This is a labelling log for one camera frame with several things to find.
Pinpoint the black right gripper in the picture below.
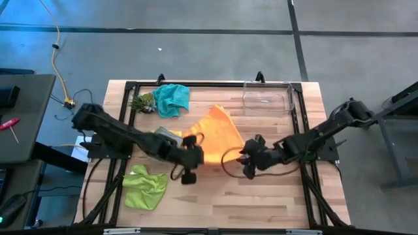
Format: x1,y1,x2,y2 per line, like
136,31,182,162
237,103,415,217
239,134,280,181

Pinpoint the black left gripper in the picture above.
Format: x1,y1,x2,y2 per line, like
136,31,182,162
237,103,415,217
176,134,206,185

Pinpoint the orange microfiber towel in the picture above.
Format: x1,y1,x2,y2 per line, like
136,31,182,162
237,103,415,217
182,104,246,164

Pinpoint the grey microfiber towel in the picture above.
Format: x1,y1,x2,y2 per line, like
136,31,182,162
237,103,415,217
152,126,184,148

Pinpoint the teal microfiber towel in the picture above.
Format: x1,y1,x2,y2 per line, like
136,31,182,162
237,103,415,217
151,83,191,119

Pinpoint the green microfiber towel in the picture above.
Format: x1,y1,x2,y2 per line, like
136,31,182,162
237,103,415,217
121,164,170,212

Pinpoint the clear plastic bin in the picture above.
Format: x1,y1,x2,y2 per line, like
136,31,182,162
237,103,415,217
242,80,296,114

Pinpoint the potted succulent plant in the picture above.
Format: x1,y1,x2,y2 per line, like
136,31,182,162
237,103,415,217
128,92,158,115

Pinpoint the white paper sheet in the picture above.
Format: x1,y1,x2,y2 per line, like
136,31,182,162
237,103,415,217
74,135,91,163

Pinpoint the grey metal stand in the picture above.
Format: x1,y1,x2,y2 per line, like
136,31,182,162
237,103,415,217
372,81,418,191

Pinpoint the dark side table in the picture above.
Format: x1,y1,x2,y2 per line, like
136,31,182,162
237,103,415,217
0,73,57,165

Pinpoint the black computer mouse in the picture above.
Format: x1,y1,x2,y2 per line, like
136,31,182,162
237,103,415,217
0,193,27,227

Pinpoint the black box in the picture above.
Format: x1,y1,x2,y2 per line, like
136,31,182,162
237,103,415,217
0,85,21,110

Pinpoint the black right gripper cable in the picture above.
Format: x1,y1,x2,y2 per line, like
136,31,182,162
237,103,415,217
220,146,302,180

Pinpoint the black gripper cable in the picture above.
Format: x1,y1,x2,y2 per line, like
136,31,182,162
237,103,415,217
169,131,206,181
220,146,302,180

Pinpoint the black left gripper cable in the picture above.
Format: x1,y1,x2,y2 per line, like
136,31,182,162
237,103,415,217
169,131,206,181

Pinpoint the black metal table frame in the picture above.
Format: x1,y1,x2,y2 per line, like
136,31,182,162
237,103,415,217
74,70,352,229

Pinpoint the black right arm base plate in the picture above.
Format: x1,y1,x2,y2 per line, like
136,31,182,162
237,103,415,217
293,135,347,162

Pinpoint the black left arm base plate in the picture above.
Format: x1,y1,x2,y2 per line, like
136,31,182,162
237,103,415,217
79,133,132,161

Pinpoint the thin black floor cable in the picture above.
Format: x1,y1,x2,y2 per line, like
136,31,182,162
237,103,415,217
48,87,103,122

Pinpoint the yellow power cord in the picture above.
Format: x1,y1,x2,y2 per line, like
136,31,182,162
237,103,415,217
38,0,76,110

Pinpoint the red-handled screwdriver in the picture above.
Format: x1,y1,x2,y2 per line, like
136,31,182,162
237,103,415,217
0,117,22,144

